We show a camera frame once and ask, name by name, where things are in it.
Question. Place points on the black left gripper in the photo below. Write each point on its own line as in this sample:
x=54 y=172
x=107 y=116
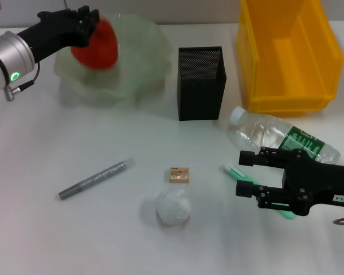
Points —
x=54 y=31

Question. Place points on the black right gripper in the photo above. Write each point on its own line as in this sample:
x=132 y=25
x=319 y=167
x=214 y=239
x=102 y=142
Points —
x=318 y=183

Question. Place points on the mint green pen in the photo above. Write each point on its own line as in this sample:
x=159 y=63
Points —
x=235 y=172

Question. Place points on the red-orange knitted toy orange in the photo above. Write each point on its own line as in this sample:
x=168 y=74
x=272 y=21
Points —
x=100 y=48

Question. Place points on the clear green-label water bottle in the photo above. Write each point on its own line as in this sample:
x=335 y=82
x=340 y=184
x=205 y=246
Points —
x=263 y=131

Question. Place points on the white paper ball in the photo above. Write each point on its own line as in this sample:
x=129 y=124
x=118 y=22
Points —
x=173 y=210

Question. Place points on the pale green glass fruit plate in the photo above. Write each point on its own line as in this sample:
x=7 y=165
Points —
x=143 y=57

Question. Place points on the black mesh pen holder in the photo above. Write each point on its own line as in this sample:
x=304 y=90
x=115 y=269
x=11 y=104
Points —
x=202 y=97

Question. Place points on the silver glitter marker pen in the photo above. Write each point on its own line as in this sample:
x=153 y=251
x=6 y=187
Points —
x=97 y=179

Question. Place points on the yellow plastic bin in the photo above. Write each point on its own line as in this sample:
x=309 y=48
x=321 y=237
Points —
x=289 y=71

